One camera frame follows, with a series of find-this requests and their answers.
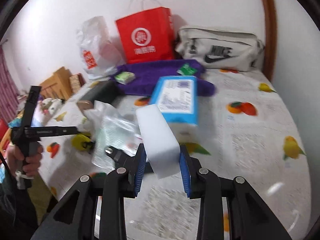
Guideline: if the wooden nightstand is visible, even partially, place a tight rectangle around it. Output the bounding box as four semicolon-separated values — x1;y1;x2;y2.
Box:
39;66;73;100

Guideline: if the white plastic shopping bag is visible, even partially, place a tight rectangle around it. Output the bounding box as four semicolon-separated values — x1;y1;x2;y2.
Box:
76;16;125;77

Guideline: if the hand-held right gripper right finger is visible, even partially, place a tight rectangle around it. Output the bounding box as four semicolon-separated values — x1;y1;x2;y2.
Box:
179;144;293;240

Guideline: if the patterned book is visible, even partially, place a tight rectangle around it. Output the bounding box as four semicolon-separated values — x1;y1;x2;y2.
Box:
69;74;86;90

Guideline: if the person's left hand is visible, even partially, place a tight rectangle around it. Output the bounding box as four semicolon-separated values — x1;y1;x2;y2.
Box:
6;144;43;178

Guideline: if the purple towel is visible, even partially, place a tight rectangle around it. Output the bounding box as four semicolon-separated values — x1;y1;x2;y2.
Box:
110;59;216;97

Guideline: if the fruit-print bed sheet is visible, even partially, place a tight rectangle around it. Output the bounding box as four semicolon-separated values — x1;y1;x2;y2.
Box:
37;67;313;240

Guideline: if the dark green tissue packet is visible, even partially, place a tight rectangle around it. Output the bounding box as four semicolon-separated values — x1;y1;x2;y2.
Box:
177;64;197;77

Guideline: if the clear plastic packaging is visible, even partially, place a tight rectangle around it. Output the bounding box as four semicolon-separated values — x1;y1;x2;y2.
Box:
85;100;143;168

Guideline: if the person's left forearm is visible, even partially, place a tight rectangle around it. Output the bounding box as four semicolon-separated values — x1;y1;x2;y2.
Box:
0;172;38;240

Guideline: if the blue tissue pack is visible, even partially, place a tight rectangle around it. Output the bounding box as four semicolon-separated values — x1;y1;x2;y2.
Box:
149;76;199;143

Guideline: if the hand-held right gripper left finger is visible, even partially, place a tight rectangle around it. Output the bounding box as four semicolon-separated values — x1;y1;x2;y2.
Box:
31;144;148;240

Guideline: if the grey sports bag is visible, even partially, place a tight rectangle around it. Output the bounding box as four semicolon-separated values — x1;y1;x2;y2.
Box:
174;26;265;72

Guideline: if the red paper bag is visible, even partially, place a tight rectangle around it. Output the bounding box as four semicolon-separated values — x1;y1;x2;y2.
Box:
115;0;175;64

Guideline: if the white sponge block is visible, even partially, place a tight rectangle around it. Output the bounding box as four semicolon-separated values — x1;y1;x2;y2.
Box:
136;104;181;179

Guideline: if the brown wooden frame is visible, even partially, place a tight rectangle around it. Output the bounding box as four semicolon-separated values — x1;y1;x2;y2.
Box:
257;0;278;83

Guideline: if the pink striped curtain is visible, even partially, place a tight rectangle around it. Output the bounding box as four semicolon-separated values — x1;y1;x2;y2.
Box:
0;45;19;120

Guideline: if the dark green box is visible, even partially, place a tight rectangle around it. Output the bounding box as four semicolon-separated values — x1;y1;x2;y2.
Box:
76;81;120;112

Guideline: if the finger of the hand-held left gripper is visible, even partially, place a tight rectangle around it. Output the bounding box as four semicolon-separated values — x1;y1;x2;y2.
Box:
32;126;78;138

